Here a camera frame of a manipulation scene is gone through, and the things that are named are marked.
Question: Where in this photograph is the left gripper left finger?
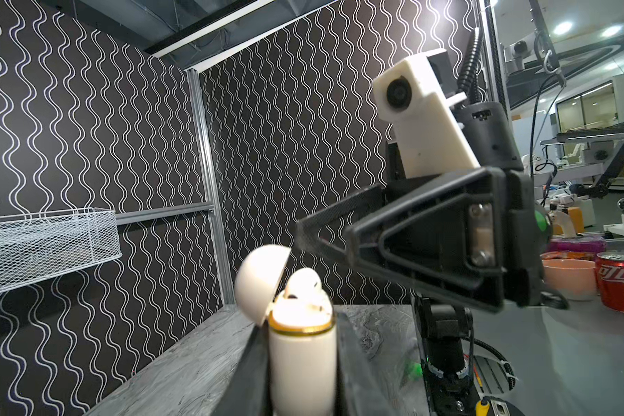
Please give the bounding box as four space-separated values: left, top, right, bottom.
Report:
211 326 270 415

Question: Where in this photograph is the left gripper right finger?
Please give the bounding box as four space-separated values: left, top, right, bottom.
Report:
334 313 395 416

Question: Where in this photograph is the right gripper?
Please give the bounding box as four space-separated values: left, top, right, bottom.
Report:
344 102 570 312

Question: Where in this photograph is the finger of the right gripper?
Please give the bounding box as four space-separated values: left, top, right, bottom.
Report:
295 185 386 265

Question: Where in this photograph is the beige earbud charging case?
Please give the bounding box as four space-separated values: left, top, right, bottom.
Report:
235 244 337 415

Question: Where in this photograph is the beige earbud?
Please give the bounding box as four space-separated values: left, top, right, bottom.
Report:
283 268 322 301

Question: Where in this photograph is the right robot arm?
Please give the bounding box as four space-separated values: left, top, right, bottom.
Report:
296 29 569 415

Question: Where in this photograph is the pink bowl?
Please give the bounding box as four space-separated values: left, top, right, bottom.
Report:
543 259 597 301

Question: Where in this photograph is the red soda can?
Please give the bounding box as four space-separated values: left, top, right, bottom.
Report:
595 251 624 313

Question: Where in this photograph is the white mesh basket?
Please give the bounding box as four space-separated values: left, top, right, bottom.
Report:
0 208 121 294

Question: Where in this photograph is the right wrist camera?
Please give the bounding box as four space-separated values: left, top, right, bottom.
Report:
372 49 480 179

